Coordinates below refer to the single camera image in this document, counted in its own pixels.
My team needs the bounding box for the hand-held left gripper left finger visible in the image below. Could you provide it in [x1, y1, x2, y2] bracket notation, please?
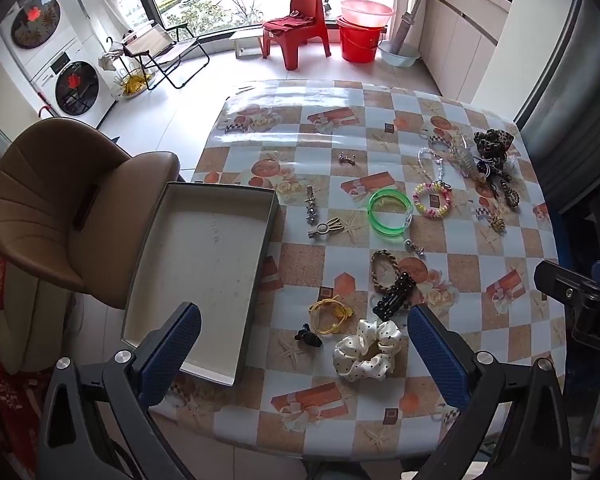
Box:
[37, 302, 202, 480]

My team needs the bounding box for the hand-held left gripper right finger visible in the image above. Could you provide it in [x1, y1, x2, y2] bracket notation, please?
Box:
[406, 304, 573, 480]

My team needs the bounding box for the cream polka dot scrunchie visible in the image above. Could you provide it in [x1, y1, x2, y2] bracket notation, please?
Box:
[332, 318, 402, 381]

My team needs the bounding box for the grey cardboard box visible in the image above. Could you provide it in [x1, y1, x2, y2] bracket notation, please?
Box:
[121, 181, 279, 387]

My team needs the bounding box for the yellow hair tie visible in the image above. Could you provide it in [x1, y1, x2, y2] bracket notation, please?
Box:
[308, 295, 353, 335]

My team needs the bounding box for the green plastic bangle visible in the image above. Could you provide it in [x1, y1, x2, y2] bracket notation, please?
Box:
[368, 188, 413, 236]

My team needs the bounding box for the colourful bead bracelet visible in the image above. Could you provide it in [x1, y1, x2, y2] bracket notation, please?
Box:
[413, 182, 453, 220]

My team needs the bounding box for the black hair clip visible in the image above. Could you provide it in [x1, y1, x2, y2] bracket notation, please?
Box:
[380, 271, 416, 318]

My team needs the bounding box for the small black claw clip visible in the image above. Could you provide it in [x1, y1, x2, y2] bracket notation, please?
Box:
[294, 323, 323, 348]

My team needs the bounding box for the cream upholstered seat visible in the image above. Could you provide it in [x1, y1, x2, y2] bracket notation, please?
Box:
[0, 260, 78, 376]

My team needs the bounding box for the leopard print scrunchie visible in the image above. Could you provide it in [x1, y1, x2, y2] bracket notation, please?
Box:
[473, 129, 516, 171]

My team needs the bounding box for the gold claw clip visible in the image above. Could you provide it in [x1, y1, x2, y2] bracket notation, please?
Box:
[452, 135, 476, 178]

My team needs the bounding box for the silver scissor-shaped hair clip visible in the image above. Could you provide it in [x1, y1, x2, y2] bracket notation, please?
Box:
[307, 217, 342, 240]

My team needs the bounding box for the red patterned blanket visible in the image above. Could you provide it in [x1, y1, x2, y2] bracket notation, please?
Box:
[0, 340, 48, 480]

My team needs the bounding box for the brown leather chair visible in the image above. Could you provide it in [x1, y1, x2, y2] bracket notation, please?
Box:
[0, 117, 182, 311]

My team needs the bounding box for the white low cabinet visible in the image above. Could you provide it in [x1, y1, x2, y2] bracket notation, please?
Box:
[420, 0, 511, 103]

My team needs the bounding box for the light blue basin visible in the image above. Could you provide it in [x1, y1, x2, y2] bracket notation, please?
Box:
[377, 40, 421, 67]

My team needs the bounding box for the white washing machine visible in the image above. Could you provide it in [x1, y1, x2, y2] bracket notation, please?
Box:
[30, 40, 118, 128]

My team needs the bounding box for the cloth on black stand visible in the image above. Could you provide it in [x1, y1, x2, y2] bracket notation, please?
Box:
[98, 37, 126, 71]

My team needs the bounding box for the black folding chair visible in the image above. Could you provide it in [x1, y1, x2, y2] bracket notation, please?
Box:
[122, 22, 211, 90]

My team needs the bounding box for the red plastic bucket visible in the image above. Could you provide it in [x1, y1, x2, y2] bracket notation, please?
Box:
[336, 16, 386, 63]

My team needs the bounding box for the small white stool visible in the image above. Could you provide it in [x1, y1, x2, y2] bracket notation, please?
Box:
[228, 29, 266, 59]

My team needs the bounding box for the pink plastic basin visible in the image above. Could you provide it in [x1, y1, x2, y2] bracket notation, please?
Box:
[340, 0, 396, 27]

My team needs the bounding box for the dark red cloth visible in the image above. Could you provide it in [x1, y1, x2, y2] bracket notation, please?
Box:
[262, 16, 317, 31]

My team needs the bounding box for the white tumble dryer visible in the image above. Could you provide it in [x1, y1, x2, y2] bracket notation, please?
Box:
[0, 0, 81, 73]

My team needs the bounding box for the red plastic chair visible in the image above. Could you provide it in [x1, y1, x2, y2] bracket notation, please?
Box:
[261, 0, 332, 72]

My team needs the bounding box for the black bead hair tie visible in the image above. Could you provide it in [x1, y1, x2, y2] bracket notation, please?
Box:
[370, 292, 396, 320]

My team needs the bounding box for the brown braided hair tie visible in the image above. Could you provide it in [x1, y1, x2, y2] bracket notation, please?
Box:
[370, 250, 401, 293]

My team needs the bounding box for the black hair ties bunch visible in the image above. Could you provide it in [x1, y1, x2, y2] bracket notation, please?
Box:
[485, 170, 523, 208]

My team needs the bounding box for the clear bead bracelet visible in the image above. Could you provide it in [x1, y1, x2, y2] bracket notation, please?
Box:
[417, 146, 448, 183]

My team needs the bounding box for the wire basket with yellow items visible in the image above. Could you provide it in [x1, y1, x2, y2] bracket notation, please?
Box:
[112, 67, 156, 98]

